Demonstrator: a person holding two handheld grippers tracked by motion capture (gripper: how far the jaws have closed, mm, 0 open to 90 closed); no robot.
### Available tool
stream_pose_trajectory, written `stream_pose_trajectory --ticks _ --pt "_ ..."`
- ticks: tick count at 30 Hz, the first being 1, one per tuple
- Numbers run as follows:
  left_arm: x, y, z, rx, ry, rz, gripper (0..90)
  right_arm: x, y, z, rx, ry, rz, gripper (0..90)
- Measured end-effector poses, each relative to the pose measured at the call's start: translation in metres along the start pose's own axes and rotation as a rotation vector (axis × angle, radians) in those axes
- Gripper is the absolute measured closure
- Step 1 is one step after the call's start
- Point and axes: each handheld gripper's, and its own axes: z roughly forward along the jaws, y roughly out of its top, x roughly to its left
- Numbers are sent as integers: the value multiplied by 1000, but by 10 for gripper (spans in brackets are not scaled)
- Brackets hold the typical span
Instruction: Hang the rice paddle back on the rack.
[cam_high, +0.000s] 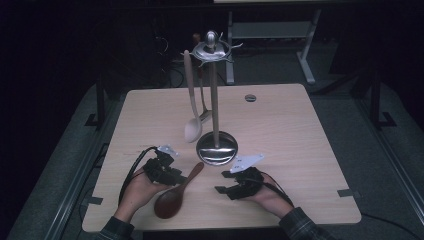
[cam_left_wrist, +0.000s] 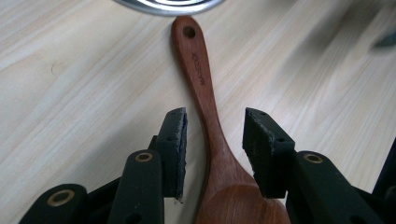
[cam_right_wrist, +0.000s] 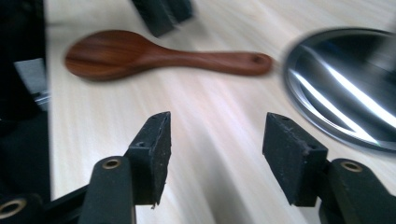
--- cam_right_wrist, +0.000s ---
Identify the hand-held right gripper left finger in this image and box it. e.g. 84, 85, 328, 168
123, 111, 173, 208

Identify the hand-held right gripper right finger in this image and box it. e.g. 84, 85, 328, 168
262, 111, 330, 208

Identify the dark brown wooden spoon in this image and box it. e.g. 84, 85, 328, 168
64, 29, 275, 83

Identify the steel utensil rack stand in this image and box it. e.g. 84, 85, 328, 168
281, 27, 396, 155

